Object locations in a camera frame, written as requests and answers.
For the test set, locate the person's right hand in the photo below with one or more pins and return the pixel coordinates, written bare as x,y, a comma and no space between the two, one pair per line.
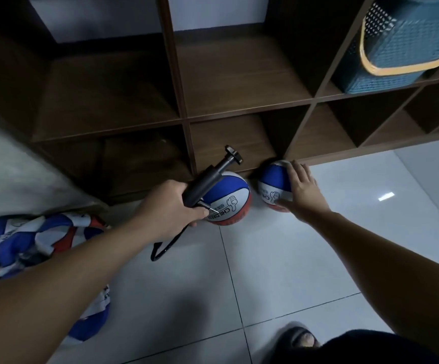
307,194

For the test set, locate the person's left hand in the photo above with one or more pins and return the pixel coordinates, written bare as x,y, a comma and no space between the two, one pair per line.
166,212

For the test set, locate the black hand pump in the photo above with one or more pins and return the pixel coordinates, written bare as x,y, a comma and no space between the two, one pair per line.
204,184

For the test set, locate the brown wooden cubby shelf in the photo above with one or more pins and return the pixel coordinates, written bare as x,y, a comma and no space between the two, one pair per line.
113,94

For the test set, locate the person's left forearm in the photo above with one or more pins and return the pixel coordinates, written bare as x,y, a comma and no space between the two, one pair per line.
45,299

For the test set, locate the person's right forearm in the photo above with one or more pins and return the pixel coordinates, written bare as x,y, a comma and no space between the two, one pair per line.
401,276

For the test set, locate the black sandal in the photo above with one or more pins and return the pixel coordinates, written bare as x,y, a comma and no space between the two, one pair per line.
291,345

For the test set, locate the teal basket with yellow rim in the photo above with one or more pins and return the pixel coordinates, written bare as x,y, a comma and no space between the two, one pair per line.
401,41

